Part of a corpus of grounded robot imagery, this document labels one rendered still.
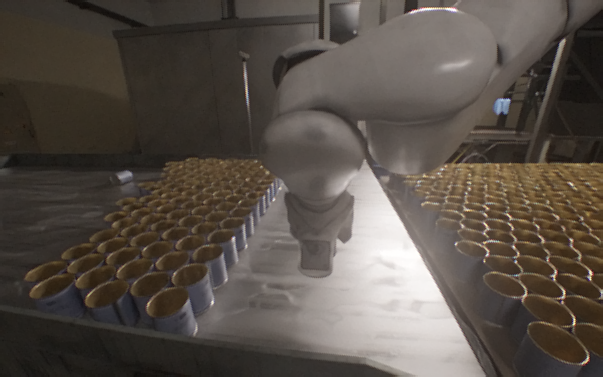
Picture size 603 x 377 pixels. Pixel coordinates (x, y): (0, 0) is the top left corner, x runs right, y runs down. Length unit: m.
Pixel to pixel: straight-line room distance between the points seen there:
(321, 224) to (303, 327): 0.28
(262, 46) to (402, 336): 2.94
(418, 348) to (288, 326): 0.24
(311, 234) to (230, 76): 2.97
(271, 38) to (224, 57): 0.60
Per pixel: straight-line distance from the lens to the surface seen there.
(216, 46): 3.27
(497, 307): 0.61
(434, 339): 0.55
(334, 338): 0.50
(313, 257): 0.27
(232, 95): 3.15
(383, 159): 0.17
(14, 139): 6.72
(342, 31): 2.74
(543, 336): 0.59
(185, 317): 0.50
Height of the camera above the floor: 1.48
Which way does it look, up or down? 21 degrees down
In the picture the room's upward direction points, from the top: 1 degrees counter-clockwise
